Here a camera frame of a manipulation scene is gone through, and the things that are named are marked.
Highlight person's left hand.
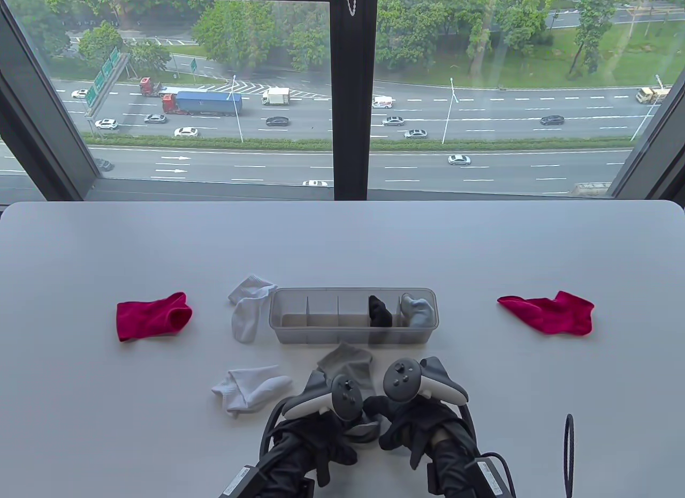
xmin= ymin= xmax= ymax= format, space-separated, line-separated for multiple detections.
xmin=268 ymin=411 xmax=359 ymax=488

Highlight person's right hand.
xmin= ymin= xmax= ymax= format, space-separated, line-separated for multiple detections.
xmin=363 ymin=395 xmax=475 ymax=470

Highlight white sock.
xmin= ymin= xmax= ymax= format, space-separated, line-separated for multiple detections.
xmin=227 ymin=275 xmax=279 ymax=344
xmin=211 ymin=365 xmax=293 ymax=417

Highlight light blue sock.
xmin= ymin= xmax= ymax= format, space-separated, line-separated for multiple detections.
xmin=400 ymin=293 xmax=435 ymax=327

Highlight black sock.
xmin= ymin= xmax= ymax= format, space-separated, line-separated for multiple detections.
xmin=368 ymin=295 xmax=394 ymax=327

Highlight red sock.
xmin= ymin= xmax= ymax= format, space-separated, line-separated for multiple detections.
xmin=117 ymin=292 xmax=193 ymax=342
xmin=497 ymin=291 xmax=595 ymax=336

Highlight black forearm sensor box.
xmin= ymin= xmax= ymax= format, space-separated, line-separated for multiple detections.
xmin=219 ymin=465 xmax=258 ymax=498
xmin=474 ymin=455 xmax=517 ymax=498

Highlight person's right forearm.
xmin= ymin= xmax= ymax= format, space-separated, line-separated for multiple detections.
xmin=428 ymin=434 xmax=482 ymax=498

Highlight person's left forearm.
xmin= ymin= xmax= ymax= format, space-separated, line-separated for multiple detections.
xmin=252 ymin=450 xmax=322 ymax=498

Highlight clear plastic divided organizer box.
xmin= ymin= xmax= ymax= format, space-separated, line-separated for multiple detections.
xmin=269 ymin=288 xmax=439 ymax=346

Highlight black cable loop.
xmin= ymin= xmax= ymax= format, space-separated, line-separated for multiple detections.
xmin=562 ymin=414 xmax=576 ymax=498

